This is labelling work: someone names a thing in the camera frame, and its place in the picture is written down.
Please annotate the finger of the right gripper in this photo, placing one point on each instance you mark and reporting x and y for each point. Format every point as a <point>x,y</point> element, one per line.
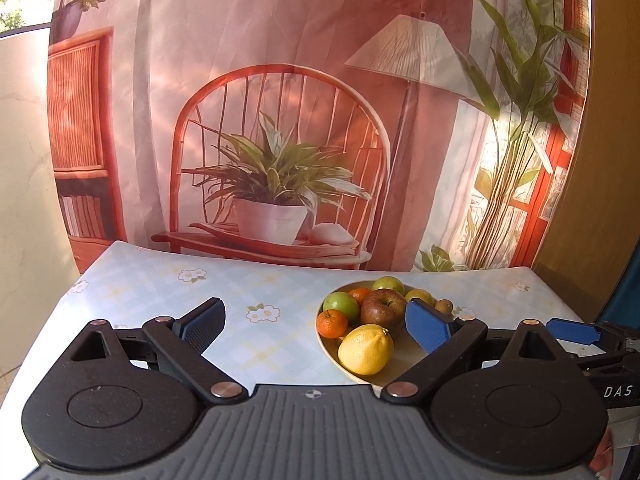
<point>572,331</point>

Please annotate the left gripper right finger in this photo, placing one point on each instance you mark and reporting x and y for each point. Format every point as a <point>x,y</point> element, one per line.
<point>455,346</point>

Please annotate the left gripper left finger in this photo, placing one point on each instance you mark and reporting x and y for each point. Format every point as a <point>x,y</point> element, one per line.
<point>160,363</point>

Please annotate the brown kiwi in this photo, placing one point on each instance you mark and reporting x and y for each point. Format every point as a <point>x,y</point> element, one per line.
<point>444,306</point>

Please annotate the cream fruit bowl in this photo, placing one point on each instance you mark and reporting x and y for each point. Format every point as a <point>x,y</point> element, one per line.
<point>407,352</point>

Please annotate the yellow-green orange front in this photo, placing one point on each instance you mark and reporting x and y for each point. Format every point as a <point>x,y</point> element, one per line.
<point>421,294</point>

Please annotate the red apple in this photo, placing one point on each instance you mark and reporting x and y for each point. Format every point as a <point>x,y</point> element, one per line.
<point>384,307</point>

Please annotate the yellow lemon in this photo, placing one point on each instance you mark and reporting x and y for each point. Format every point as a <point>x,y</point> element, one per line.
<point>366,350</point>

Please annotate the floral checked tablecloth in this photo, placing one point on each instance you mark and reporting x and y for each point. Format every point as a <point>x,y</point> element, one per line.
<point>269,337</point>

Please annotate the green orange rear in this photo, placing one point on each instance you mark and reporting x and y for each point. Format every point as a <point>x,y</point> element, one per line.
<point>390,283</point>

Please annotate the orange tangerine rear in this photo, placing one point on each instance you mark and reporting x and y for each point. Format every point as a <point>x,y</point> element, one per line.
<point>360,294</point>

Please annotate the orange tangerine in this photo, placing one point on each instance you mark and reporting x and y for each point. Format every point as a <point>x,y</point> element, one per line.
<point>331,324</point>
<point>360,294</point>

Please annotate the wooden board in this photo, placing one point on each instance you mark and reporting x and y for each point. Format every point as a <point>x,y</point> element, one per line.
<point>595,227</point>

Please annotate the small green fruit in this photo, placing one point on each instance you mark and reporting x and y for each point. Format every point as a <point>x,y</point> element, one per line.
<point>343,302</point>

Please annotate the orange tangerine left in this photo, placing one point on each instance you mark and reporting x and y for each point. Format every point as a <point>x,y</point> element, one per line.
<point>331,324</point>

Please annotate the printed room backdrop cloth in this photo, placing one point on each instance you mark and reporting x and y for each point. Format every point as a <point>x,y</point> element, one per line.
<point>384,135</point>

